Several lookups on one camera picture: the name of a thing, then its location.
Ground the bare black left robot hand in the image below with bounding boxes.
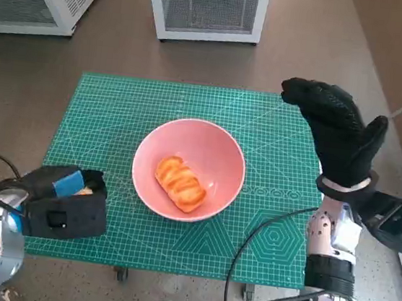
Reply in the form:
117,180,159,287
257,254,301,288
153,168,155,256
19,160,110,209

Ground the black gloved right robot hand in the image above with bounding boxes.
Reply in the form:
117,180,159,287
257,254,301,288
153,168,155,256
270,76,393,192

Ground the long braided toy bread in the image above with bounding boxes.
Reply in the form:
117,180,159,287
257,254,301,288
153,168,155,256
150,154,211,216

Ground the pink bowl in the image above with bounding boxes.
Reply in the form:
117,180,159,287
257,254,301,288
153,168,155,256
126,112,252,228

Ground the green cutting mat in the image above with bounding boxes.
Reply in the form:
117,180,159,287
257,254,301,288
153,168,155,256
23,66,335,291

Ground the black table caster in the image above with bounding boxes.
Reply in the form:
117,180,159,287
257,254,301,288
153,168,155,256
113,267,129,283
240,282,257,301

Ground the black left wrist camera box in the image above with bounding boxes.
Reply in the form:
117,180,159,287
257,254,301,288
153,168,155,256
20,183,110,245

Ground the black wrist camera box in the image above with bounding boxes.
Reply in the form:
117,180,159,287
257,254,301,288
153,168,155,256
20,183,110,245
351,188,402,258

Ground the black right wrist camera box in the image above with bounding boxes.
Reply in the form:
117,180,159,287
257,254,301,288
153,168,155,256
351,188,402,258

